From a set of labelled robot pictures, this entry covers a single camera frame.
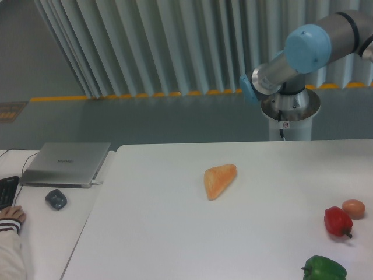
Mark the person's hand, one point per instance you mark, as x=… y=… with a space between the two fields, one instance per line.
x=13 y=213

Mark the white sleeved forearm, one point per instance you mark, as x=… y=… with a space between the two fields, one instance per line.
x=12 y=264

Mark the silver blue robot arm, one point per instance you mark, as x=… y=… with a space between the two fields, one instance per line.
x=309 y=48

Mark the green bell pepper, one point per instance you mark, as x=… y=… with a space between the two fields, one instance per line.
x=319 y=267

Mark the red bell pepper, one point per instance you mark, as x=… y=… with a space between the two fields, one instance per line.
x=337 y=222

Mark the black keyboard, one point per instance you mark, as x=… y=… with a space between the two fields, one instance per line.
x=8 y=188

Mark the black computer mouse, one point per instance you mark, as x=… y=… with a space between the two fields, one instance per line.
x=56 y=199

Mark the silver closed laptop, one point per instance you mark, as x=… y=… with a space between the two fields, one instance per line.
x=72 y=165

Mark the white folding curtain screen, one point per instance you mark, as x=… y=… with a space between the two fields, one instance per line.
x=147 y=48

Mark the orange triangular bread slice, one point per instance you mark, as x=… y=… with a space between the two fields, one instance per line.
x=217 y=179

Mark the brown egg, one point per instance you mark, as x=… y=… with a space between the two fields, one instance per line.
x=354 y=208

